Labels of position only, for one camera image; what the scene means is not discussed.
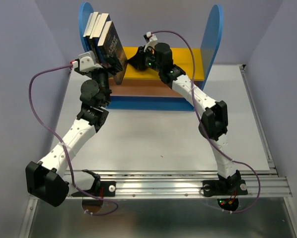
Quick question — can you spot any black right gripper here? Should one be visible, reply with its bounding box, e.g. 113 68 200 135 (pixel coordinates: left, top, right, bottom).
126 47 161 73

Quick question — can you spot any A Tale Of Two Cities book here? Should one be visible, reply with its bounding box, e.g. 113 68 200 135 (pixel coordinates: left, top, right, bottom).
98 21 128 85

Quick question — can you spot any Nineteen Eighty-Four book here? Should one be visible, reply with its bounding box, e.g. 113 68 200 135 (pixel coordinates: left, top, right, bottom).
88 13 101 55

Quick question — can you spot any green cover book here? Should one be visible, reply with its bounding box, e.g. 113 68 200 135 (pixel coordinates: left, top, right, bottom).
83 12 98 52

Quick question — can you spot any Jane Eyre blue book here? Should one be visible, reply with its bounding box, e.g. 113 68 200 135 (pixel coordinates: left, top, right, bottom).
92 13 112 60

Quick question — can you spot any Three Days To See book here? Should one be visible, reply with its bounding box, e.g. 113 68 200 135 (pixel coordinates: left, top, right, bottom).
97 13 110 58

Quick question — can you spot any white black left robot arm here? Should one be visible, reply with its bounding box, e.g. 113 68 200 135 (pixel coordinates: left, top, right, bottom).
25 53 123 207

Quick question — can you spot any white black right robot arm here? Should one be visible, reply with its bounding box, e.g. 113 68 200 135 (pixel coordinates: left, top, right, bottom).
128 43 248 197

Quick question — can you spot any blue yellow wooden bookshelf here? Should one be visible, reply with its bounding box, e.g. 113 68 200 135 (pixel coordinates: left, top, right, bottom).
78 2 227 116

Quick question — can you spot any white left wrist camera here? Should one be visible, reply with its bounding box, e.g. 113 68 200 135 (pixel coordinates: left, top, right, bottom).
72 51 102 73

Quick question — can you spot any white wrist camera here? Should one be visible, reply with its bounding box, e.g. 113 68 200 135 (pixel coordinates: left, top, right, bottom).
144 31 157 52
72 51 102 73

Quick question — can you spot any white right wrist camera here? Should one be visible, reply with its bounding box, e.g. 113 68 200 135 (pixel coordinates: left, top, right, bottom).
144 31 157 52

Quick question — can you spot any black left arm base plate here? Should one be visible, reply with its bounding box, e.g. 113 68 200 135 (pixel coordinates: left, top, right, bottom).
85 180 116 198

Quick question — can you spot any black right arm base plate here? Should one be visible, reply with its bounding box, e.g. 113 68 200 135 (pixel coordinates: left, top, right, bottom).
200 180 248 197

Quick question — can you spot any aluminium mounting rail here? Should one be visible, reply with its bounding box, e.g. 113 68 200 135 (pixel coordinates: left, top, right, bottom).
29 170 295 199

